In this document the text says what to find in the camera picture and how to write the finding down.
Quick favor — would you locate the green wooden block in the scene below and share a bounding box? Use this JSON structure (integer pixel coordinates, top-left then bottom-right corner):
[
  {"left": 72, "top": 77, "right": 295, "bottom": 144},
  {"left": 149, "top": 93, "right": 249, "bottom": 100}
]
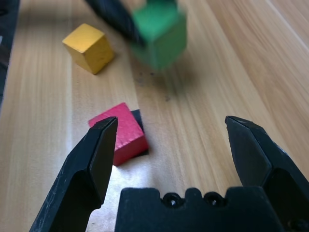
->
[{"left": 131, "top": 0, "right": 188, "bottom": 72}]

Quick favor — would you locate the red wooden block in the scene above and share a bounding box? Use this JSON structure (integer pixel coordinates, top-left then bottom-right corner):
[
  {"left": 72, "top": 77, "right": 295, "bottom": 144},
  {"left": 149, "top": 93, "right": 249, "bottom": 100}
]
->
[{"left": 88, "top": 102, "right": 149, "bottom": 167}]

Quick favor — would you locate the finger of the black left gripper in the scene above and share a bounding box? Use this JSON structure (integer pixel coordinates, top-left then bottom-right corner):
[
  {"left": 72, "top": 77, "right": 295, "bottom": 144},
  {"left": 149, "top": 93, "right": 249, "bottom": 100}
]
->
[{"left": 84, "top": 0, "right": 147, "bottom": 47}]

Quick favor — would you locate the yellow wooden block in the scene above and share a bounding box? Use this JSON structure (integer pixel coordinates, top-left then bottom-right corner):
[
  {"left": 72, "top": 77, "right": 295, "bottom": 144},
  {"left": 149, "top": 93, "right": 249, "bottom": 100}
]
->
[{"left": 62, "top": 23, "right": 115, "bottom": 75}]

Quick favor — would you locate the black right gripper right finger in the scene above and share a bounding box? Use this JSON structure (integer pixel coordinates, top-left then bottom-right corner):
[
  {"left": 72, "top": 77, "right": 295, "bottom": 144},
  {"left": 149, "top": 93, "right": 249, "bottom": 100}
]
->
[{"left": 225, "top": 115, "right": 309, "bottom": 232}]

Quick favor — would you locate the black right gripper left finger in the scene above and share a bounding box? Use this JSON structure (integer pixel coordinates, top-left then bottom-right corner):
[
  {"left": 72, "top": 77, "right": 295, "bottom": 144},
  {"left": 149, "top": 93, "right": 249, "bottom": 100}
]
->
[{"left": 28, "top": 116, "right": 119, "bottom": 232}]

